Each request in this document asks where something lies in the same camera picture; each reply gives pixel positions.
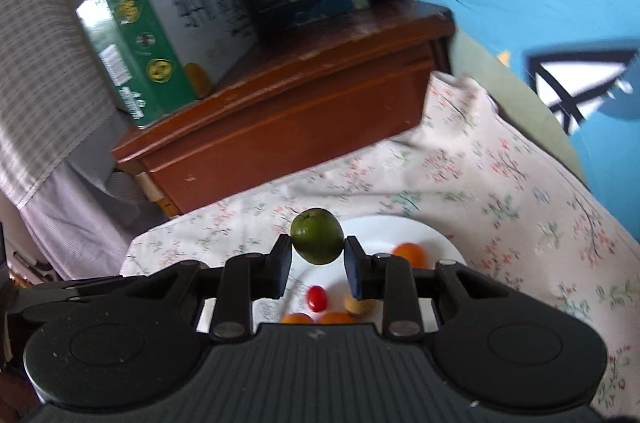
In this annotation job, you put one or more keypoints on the white plate with grey flowers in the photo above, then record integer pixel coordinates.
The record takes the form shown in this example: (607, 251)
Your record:
(380, 233)

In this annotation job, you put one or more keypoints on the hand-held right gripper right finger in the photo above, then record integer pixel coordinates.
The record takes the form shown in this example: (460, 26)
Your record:
(355, 268)

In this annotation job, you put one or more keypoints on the brown wooden nightstand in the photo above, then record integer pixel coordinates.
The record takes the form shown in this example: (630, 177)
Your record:
(300, 103)

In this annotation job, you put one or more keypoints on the green carton box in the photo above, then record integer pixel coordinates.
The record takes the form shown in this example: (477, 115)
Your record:
(165, 33)

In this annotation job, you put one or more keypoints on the green lime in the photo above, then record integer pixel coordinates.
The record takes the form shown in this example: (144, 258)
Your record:
(316, 235)

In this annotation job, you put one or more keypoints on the blue plush cushion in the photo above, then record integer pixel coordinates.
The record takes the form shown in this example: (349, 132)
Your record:
(525, 3)

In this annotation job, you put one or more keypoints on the sage green bed sheet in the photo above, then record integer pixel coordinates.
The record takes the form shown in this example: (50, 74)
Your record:
(515, 113)

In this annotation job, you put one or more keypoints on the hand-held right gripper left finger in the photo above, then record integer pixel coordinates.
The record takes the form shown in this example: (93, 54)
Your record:
(281, 268)

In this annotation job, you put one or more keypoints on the floral tablecloth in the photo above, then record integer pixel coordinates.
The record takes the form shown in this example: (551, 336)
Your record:
(500, 203)

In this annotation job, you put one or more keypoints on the red cherry tomato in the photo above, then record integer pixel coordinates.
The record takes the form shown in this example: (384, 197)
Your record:
(316, 298)

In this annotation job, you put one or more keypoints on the grey checked curtain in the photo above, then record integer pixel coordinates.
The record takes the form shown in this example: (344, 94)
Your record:
(40, 53)

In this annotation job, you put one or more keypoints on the lavender cloth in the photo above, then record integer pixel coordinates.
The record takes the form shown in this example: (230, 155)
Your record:
(85, 228)

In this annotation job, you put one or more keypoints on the small yellow-brown fruit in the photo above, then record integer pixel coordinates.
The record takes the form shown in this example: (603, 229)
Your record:
(357, 307)

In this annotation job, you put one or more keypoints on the orange mandarin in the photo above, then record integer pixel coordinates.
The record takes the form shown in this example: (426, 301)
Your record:
(297, 318)
(337, 318)
(410, 254)

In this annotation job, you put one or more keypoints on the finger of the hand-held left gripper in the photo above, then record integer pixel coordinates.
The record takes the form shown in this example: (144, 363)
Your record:
(50, 298)

